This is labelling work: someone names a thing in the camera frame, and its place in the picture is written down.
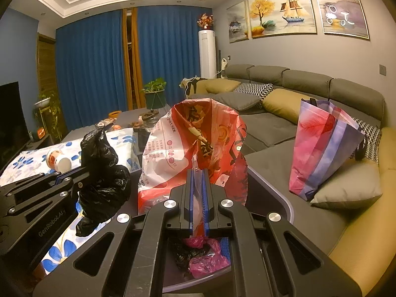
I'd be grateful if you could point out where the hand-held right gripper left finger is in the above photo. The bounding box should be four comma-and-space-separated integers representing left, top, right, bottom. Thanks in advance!
32, 170, 199, 297

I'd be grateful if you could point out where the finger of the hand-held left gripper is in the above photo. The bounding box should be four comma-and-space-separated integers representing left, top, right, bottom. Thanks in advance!
4, 178, 85, 220
0, 167, 91, 197

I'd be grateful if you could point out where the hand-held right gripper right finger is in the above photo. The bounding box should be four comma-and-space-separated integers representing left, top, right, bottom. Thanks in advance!
201, 170, 362, 297

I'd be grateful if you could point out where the red white plastic bag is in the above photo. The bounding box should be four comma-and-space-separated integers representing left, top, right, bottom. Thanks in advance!
138, 97, 248, 220

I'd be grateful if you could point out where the blue foam net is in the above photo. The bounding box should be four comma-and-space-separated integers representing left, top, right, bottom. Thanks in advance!
213, 238, 231, 262

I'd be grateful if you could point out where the large black plastic bag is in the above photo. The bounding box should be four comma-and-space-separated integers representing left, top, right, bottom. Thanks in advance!
76, 128, 130, 237

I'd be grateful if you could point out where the dark grey trash bin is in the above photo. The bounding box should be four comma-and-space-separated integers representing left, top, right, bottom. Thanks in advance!
136, 161, 293, 294

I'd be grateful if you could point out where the small black plastic bag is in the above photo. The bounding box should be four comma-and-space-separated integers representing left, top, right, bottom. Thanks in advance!
170, 238, 198, 273

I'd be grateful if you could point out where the large pink plastic bag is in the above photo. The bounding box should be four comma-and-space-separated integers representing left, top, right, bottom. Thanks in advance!
189, 254, 231, 279

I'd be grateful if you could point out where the blue floral tablecloth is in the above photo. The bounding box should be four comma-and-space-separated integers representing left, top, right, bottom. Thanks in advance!
0, 127, 140, 276

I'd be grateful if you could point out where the small white cup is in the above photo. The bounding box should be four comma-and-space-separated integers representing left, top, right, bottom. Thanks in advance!
46, 148, 72, 172

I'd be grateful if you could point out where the black television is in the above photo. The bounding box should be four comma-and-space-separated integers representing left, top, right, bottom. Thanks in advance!
0, 81, 25, 174

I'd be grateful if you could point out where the trailing plant on stand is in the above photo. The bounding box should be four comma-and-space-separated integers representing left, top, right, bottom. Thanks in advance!
33, 90, 62, 143

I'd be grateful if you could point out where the glass kettle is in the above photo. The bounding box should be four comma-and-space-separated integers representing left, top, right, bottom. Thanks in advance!
144, 114, 161, 133

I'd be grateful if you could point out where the grey and yellow sofa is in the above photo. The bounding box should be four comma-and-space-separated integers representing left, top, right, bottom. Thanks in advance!
186, 63, 396, 297

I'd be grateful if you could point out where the grey coffee table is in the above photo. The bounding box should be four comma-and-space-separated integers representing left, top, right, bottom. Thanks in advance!
63, 108, 174, 161

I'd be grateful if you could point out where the flat grey cushion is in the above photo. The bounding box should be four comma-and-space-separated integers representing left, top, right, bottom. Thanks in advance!
213, 93, 262, 111

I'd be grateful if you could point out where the potted plant dark green pot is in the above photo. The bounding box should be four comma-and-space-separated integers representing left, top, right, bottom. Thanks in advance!
141, 78, 168, 109

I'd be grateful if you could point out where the brown wooden screen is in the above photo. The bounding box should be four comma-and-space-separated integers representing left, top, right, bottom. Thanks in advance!
36, 32, 58, 137

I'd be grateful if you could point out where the beige black tote bag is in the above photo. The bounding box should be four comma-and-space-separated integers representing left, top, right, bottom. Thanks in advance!
180, 77, 206, 98

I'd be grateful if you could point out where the flat yellow cushion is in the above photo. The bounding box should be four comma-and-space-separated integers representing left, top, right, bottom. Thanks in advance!
206, 79, 242, 95

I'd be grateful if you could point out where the black white patterned cushion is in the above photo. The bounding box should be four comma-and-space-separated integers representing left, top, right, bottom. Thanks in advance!
234, 83, 274, 101

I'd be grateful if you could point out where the plump yellow cushion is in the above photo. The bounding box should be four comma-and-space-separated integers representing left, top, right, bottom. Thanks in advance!
262, 89, 313, 124

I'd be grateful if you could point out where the pink purple gift bag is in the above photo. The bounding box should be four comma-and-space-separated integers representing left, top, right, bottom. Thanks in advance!
289, 97, 367, 201

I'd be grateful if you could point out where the blue curtain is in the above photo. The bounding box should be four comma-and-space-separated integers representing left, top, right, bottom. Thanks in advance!
55, 8, 127, 115
136, 4, 205, 106

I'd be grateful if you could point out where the white standing air conditioner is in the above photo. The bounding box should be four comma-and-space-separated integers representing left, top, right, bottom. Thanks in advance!
198, 30, 217, 79

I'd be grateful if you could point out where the orange curtain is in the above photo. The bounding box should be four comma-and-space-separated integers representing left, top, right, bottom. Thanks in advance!
131, 6, 146, 109

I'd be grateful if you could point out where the plump grey cushion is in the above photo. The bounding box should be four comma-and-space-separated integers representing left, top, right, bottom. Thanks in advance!
310, 158, 382, 209

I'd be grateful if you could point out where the orange flower arrangement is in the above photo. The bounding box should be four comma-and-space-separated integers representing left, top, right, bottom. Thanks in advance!
197, 13, 215, 31

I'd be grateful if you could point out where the black white houndstooth cushion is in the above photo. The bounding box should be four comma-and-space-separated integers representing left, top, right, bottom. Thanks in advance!
349, 118, 382, 163

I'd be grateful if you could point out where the small landscape painting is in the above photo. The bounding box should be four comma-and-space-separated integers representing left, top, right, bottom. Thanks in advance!
227, 0, 249, 43

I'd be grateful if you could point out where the sailing ship painting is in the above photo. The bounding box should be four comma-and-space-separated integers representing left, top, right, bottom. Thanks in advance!
247, 0, 318, 39

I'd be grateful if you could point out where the grey purple framed painting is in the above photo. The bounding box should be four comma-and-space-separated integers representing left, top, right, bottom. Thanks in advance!
311, 0, 370, 40

